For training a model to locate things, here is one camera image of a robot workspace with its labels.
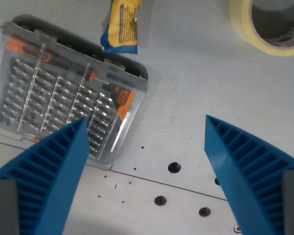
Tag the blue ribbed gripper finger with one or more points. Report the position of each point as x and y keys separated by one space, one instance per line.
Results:
x=245 y=176
x=51 y=171

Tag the clear screwdriver bit set case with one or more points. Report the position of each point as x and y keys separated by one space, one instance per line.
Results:
x=63 y=98

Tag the blue and yellow snack bag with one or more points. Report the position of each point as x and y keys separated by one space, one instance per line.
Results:
x=123 y=27

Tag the beige masking tape roll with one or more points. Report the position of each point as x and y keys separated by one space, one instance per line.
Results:
x=245 y=27

